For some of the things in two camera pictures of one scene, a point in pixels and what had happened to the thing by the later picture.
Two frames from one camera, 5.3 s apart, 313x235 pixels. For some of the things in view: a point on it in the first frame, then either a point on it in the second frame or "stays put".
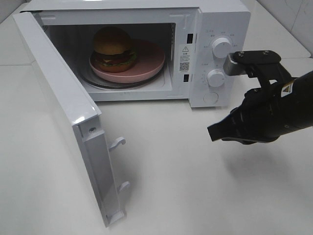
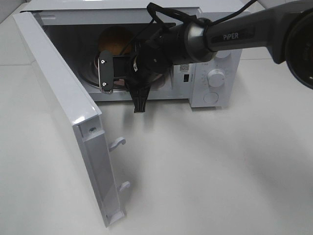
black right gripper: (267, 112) -> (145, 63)
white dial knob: (215, 78) stays put
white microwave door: (85, 116) stays put
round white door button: (211, 98) stays put
